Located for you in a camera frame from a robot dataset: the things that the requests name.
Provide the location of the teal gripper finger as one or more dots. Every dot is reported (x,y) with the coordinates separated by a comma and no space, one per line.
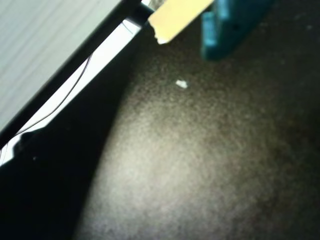
(225,30)

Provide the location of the small tan masking tape piece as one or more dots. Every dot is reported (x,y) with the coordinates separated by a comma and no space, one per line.
(175,17)

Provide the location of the tiny white scrap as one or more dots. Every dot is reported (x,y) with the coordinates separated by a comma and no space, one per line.
(181,83)

